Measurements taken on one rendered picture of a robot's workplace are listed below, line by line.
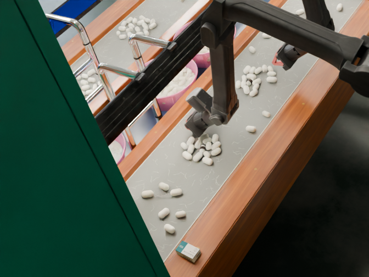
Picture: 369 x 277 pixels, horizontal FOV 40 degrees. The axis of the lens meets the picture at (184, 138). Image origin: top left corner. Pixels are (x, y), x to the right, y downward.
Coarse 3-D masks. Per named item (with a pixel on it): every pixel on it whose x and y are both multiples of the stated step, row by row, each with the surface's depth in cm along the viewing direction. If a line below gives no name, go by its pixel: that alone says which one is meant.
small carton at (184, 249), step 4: (180, 244) 140; (184, 244) 140; (188, 244) 139; (176, 248) 139; (180, 248) 139; (184, 248) 138; (188, 248) 138; (192, 248) 138; (196, 248) 138; (176, 252) 140; (180, 252) 138; (184, 252) 138; (188, 252) 137; (192, 252) 137; (196, 252) 137; (200, 252) 138; (184, 256) 138; (188, 256) 137; (192, 256) 136; (196, 256) 137; (192, 260) 136
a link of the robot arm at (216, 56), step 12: (204, 24) 120; (204, 36) 122; (216, 36) 121; (228, 36) 125; (216, 48) 128; (228, 48) 128; (216, 60) 132; (228, 60) 132; (216, 72) 137; (228, 72) 136; (216, 84) 141; (228, 84) 140; (216, 96) 146; (228, 96) 144; (216, 108) 150; (228, 108) 148; (228, 120) 152
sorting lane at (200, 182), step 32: (288, 0) 221; (352, 0) 210; (256, 64) 195; (256, 96) 182; (288, 96) 178; (224, 128) 174; (256, 128) 171; (160, 160) 170; (192, 160) 167; (224, 160) 164; (160, 192) 160; (192, 192) 158; (160, 224) 152; (192, 224) 149
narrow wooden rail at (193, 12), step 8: (200, 0) 233; (208, 0) 231; (192, 8) 229; (200, 8) 228; (184, 16) 226; (192, 16) 224; (176, 24) 223; (184, 24) 222; (168, 32) 220; (168, 40) 216; (152, 48) 214; (160, 48) 213; (144, 56) 211; (152, 56) 210; (120, 80) 203; (128, 80) 203; (120, 88) 201; (104, 96) 198; (96, 104) 196; (104, 104) 196; (96, 112) 194
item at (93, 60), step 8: (48, 16) 179; (56, 16) 177; (64, 16) 175; (72, 24) 172; (80, 24) 173; (80, 32) 173; (88, 40) 177; (88, 48) 178; (88, 56) 181; (96, 56) 183; (88, 64) 180; (96, 64) 183; (80, 72) 178; (96, 72) 185; (96, 88) 188; (88, 96) 186
